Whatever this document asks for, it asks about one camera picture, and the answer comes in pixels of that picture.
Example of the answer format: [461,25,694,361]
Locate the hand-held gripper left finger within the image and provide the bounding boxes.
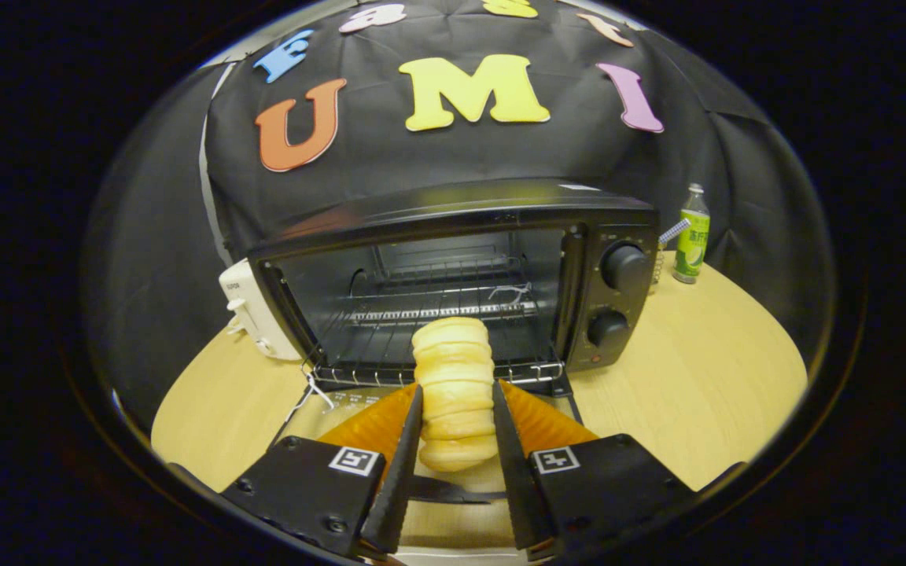
[221,383,425,559]

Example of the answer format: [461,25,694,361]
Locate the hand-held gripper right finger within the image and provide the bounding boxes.
[491,379,698,563]

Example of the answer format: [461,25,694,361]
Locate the ridged yellow bread roll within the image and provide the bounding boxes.
[411,317,499,472]

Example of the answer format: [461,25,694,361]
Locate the black toaster oven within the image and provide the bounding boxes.
[247,178,662,508]

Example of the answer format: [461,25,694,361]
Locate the white pop-up toaster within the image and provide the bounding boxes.
[219,259,302,362]

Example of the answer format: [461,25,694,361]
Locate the green drink bottle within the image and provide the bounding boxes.
[672,183,711,285]

